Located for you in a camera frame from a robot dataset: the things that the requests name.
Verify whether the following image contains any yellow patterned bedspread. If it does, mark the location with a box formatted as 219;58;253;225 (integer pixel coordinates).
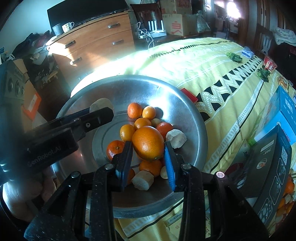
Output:
70;37;296;241

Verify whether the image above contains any silver metal basin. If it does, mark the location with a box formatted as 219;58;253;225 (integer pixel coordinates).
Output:
49;74;208;219

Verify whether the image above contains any large orange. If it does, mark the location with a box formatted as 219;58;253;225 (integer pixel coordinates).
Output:
132;126;165;161

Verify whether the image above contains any red instant noodle cup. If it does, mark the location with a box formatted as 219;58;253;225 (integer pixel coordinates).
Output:
263;55;277;72

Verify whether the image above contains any small orange in basin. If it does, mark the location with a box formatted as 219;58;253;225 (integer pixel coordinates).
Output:
106;140;125;161

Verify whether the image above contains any wooden drawer dresser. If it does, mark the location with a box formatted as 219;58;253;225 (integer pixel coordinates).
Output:
47;11;135;89

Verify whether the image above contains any blue green printed box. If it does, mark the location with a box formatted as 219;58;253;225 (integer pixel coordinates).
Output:
248;86;295;146

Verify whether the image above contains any black printed box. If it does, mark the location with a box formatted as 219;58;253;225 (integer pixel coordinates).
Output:
226;125;292;226

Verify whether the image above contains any white sugarcane piece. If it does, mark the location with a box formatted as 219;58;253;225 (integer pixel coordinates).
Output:
166;129;187;149

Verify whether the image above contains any beige sugarcane chunk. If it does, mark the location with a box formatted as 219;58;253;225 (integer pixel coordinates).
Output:
89;98;114;113

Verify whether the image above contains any white mug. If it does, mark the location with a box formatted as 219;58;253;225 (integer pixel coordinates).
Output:
62;22;75;33

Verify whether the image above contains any person's left hand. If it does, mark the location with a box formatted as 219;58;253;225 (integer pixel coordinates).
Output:
3;167;56;222

